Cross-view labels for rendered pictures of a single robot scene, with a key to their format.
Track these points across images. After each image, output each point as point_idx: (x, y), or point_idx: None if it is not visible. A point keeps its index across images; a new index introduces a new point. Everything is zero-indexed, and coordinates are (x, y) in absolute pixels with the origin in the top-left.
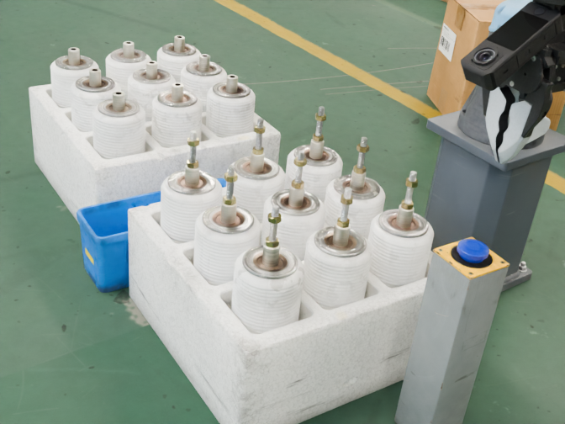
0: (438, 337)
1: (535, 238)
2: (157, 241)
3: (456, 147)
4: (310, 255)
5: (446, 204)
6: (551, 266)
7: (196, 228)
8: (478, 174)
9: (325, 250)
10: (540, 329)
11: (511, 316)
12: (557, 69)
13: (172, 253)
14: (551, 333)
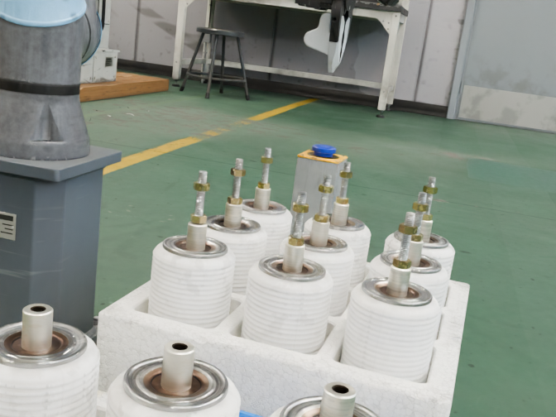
0: None
1: None
2: (453, 358)
3: (78, 179)
4: (368, 238)
5: (75, 255)
6: None
7: (446, 280)
8: (97, 189)
9: (364, 223)
10: (102, 300)
11: (98, 313)
12: None
13: (450, 342)
14: (103, 296)
